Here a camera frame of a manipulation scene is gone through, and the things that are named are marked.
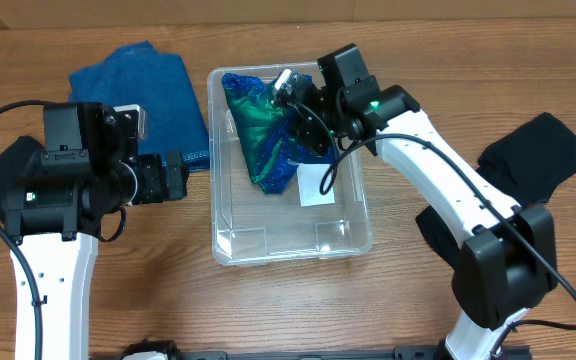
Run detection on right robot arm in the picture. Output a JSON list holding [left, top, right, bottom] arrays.
[[271, 44, 557, 359]]

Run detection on black cloth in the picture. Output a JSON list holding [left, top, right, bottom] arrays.
[[477, 112, 576, 206], [0, 135, 44, 221], [415, 206, 460, 268]]

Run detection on sparkly blue green garment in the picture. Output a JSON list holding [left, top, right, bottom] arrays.
[[222, 73, 338, 195]]

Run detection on clear plastic storage bin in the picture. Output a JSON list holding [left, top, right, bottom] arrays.
[[207, 64, 374, 266]]

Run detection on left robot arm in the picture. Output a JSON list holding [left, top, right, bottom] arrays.
[[3, 103, 188, 359]]

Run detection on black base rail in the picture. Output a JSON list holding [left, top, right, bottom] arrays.
[[117, 339, 532, 360]]

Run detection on white label in bin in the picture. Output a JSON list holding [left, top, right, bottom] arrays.
[[296, 164, 335, 207]]

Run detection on folded blue denim jeans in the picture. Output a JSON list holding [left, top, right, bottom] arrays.
[[69, 41, 210, 172]]

